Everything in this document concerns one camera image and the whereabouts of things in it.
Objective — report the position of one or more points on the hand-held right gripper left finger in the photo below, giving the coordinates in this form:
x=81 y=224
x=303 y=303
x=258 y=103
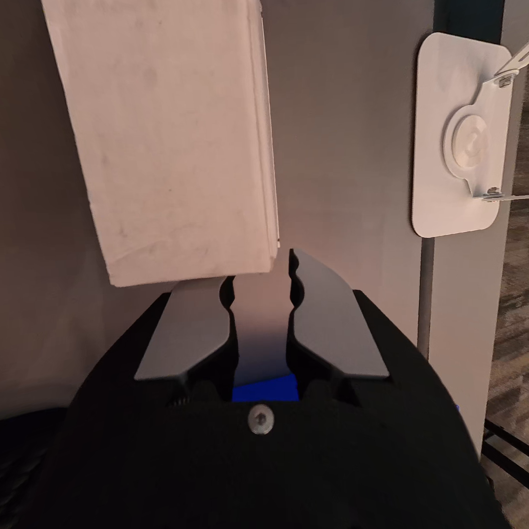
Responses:
x=186 y=330

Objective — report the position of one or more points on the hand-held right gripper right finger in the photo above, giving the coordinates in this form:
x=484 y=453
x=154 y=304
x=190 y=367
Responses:
x=334 y=326

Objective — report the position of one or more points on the blue cloth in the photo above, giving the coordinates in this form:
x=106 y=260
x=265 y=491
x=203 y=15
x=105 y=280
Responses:
x=264 y=390

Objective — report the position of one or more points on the grey metal pole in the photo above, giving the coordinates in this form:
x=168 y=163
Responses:
x=425 y=297

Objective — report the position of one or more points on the white cardboard box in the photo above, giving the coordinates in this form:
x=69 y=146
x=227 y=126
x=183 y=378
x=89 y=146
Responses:
x=165 y=136

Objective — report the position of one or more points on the white mounting plate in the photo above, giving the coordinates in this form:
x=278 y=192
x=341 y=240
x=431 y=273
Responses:
x=442 y=124

